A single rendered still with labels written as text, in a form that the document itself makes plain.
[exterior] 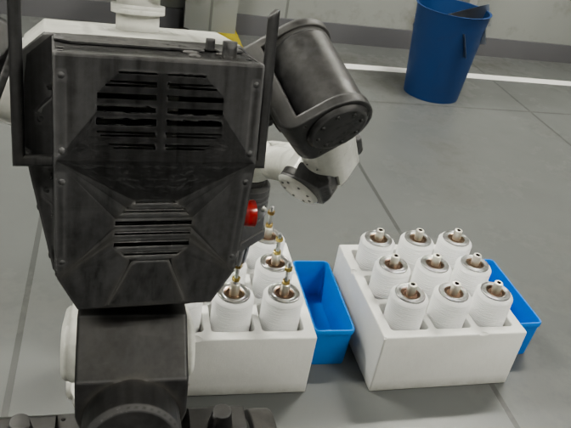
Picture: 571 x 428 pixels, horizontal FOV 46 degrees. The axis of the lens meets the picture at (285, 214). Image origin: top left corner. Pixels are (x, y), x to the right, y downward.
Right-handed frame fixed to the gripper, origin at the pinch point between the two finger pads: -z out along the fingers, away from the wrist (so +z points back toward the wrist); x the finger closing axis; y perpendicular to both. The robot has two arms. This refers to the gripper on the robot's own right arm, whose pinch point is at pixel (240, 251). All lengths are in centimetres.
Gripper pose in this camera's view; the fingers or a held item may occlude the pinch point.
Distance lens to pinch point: 148.5
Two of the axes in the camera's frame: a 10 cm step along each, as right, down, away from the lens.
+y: 8.0, 4.1, -4.4
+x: -5.9, 3.4, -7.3
